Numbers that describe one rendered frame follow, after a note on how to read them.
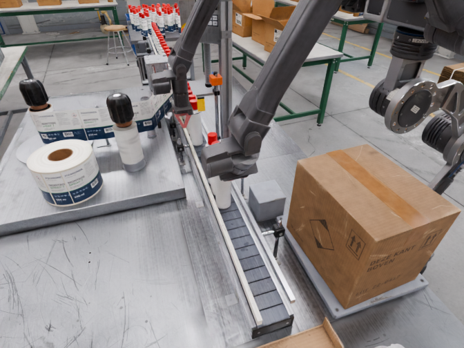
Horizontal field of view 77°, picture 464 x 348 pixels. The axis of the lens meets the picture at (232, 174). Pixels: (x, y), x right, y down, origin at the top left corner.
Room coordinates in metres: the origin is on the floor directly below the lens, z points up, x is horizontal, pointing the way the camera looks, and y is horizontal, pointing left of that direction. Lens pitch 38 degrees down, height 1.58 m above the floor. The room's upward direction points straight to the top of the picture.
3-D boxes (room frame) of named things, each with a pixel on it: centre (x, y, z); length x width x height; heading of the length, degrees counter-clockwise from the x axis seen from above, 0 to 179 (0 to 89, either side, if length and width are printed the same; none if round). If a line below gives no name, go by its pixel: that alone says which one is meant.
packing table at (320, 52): (3.75, -0.28, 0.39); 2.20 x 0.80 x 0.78; 22
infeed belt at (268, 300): (1.11, 0.15, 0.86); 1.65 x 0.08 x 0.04; 18
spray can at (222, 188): (0.73, 0.03, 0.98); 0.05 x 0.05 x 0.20
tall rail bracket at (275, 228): (0.54, -0.11, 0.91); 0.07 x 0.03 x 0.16; 108
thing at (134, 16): (3.51, 0.80, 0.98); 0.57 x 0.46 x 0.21; 108
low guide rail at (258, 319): (0.83, 0.10, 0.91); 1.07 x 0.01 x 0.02; 18
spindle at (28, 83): (1.10, 0.78, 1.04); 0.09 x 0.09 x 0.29
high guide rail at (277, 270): (0.85, 0.03, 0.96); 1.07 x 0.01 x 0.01; 18
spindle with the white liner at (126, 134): (0.96, 0.39, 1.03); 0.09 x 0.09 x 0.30
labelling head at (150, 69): (1.49, 0.37, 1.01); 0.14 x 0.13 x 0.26; 18
